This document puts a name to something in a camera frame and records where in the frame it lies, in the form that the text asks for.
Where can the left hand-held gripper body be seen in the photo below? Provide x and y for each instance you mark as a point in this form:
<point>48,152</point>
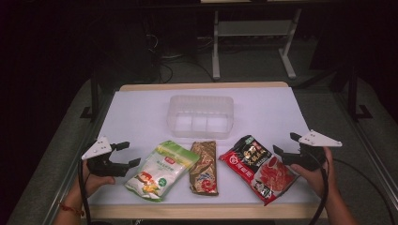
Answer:
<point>97,149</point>

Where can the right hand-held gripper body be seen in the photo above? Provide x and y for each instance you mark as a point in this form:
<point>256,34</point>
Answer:
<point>316,140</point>

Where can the red and black food packet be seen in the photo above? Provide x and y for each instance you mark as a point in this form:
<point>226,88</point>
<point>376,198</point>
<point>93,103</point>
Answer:
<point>259,168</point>

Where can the green and white food packet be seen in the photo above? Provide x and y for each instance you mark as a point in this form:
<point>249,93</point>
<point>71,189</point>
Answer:
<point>161,170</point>

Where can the brown patterned food packet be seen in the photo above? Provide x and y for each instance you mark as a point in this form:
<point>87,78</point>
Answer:
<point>205,168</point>

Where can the clear plastic container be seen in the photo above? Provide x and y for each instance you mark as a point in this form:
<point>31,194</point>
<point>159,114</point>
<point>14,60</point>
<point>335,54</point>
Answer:
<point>200,117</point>

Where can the person's left hand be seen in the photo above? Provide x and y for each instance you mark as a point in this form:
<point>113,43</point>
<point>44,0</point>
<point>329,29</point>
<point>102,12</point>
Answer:
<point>94,184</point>

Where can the person's right hand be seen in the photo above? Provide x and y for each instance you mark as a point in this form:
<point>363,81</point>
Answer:
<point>324,179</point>

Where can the white table mat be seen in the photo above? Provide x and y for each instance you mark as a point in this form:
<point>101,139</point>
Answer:
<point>140,118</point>

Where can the black metal stand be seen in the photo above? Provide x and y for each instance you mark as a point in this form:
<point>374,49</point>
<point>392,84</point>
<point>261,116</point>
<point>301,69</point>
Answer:
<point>353,93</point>
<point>94,97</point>

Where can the white metal stand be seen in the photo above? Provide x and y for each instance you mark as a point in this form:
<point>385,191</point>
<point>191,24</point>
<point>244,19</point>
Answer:
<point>253,28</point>

